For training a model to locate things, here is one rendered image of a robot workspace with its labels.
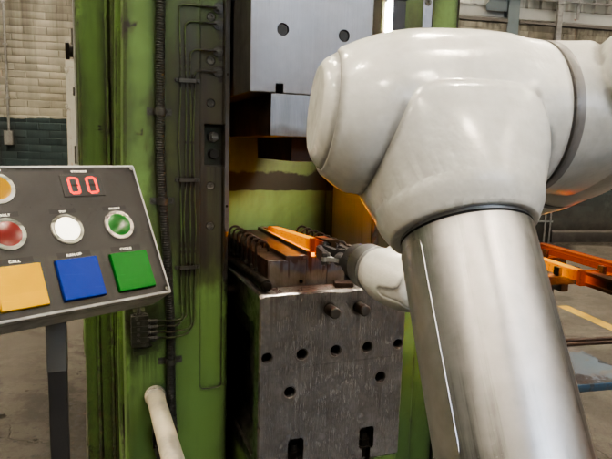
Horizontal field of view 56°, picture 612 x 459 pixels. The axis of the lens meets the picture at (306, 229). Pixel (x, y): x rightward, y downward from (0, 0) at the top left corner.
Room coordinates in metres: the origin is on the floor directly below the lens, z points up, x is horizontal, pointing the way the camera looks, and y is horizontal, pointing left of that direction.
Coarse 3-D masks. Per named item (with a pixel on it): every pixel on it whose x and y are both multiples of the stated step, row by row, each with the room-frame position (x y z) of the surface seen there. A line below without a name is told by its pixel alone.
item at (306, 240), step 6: (270, 228) 1.66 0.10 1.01; (276, 228) 1.63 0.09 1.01; (282, 228) 1.64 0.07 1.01; (282, 234) 1.56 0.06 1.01; (288, 234) 1.52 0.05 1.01; (294, 234) 1.47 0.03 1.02; (300, 234) 1.47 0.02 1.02; (294, 240) 1.47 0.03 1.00; (300, 240) 1.43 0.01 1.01; (306, 240) 1.39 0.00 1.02; (312, 240) 1.34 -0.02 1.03; (324, 240) 1.29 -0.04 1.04; (330, 240) 1.27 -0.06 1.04; (336, 240) 1.27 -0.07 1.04; (306, 246) 1.39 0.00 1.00; (312, 246) 1.34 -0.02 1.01
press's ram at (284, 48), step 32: (256, 0) 1.30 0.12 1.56; (288, 0) 1.33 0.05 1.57; (320, 0) 1.35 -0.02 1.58; (352, 0) 1.38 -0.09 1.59; (256, 32) 1.30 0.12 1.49; (288, 32) 1.33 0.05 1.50; (320, 32) 1.36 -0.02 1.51; (352, 32) 1.39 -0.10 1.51; (256, 64) 1.30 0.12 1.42; (288, 64) 1.33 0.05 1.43; (320, 64) 1.36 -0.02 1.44; (256, 96) 1.41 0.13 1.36
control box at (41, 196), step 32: (32, 192) 1.01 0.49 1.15; (64, 192) 1.05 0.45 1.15; (128, 192) 1.14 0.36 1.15; (32, 224) 0.98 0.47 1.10; (96, 224) 1.06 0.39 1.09; (0, 256) 0.92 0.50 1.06; (32, 256) 0.95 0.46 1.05; (64, 256) 0.98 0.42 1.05; (160, 288) 1.07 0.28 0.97; (0, 320) 0.86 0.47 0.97; (32, 320) 0.90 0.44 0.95; (64, 320) 0.98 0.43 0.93
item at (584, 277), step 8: (552, 264) 1.32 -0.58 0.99; (560, 264) 1.31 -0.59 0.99; (568, 272) 1.26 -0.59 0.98; (576, 272) 1.24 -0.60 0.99; (584, 272) 1.21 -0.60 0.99; (592, 272) 1.20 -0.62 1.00; (576, 280) 1.22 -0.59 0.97; (584, 280) 1.21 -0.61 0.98; (592, 280) 1.20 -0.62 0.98; (600, 280) 1.17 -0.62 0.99; (608, 280) 1.14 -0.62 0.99; (592, 288) 1.18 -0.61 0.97; (600, 288) 1.16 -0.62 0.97; (608, 288) 1.15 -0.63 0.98
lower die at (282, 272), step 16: (256, 240) 1.57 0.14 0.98; (272, 240) 1.54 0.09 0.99; (288, 240) 1.49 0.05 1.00; (272, 256) 1.37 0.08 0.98; (288, 256) 1.33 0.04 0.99; (304, 256) 1.35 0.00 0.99; (272, 272) 1.32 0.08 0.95; (288, 272) 1.33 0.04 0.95; (304, 272) 1.35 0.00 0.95; (320, 272) 1.36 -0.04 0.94; (336, 272) 1.38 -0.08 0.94
